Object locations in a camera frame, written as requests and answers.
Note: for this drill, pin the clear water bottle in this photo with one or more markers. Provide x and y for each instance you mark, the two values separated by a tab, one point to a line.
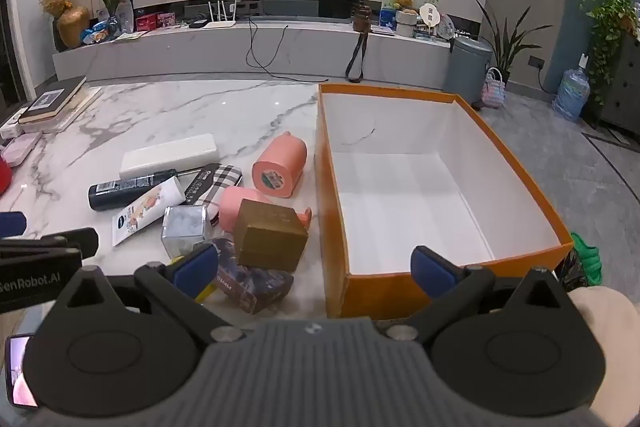
125	18

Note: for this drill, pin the pink round bottle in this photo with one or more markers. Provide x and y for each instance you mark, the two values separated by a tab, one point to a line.
280	167

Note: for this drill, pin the white round fan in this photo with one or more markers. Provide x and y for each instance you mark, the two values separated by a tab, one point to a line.
430	16

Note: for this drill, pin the teddy bear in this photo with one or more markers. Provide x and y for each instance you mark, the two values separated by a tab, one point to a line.
404	2

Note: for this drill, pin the white lotion tube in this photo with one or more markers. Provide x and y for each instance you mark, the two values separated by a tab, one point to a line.
145	212

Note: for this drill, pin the grey trash bin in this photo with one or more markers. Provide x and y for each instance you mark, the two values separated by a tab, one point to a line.
467	67

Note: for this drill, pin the smartphone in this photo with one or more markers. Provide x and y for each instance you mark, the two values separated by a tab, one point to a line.
21	372

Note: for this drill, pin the green slipper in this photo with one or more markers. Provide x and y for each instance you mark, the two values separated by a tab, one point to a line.
585	257

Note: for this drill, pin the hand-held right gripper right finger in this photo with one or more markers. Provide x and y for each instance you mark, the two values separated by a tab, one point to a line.
431	268

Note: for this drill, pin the red box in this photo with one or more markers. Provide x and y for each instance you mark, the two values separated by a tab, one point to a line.
166	19
146	22

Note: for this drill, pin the gold box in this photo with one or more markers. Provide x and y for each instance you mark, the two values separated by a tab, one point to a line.
270	234

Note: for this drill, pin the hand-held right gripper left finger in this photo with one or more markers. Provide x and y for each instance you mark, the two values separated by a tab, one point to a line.
192	268

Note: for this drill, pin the clear cube box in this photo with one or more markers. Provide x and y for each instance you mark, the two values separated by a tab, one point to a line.
184	229

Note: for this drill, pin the long-leaved floor plant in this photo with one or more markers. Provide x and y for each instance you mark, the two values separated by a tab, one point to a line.
507	47

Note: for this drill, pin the black bottle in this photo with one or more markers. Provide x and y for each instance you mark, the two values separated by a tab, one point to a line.
127	192

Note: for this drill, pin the pink case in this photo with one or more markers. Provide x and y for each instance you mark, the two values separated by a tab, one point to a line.
20	149

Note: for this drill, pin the blue snack packet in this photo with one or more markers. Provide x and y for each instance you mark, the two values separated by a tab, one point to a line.
97	33

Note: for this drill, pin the plaid case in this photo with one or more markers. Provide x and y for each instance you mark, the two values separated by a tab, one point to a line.
220	184

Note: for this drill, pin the woven bag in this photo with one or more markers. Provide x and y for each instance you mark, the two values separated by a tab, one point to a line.
492	89

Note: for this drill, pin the dark cabinet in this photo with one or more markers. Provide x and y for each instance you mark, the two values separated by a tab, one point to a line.
625	87

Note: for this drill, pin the gold vase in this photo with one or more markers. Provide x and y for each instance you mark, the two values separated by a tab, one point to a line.
72	29

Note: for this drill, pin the orange cardboard box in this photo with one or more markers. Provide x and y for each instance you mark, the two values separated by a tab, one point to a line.
400	197

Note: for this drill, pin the long white box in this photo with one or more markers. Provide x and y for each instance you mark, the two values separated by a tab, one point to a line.
167	154

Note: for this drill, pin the dark card box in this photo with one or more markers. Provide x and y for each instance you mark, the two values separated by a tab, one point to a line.
255	289

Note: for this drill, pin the wall socket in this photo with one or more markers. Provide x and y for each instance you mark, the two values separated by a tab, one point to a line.
537	62

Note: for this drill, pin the pothos plant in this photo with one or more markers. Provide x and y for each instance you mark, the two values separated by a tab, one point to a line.
610	17

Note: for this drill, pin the beige knit clothing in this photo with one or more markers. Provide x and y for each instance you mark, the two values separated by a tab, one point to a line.
605	347

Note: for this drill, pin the red object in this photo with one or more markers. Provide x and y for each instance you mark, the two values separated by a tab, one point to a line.
4	177

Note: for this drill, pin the white router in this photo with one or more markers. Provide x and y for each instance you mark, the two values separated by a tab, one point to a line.
222	23

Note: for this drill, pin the white pot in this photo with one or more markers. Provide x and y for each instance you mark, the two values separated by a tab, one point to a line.
406	26

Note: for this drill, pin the pink square bottle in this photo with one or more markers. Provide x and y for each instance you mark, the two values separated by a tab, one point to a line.
232	207

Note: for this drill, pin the blue water jug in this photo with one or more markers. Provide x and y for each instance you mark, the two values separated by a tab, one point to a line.
571	92

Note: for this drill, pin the pale book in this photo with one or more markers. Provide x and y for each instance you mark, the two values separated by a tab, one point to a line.
75	109

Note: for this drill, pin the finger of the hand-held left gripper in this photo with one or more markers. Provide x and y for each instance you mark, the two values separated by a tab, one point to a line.
11	224
75	241

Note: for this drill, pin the marble tv console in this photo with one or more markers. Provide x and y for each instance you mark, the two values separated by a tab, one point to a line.
200	54

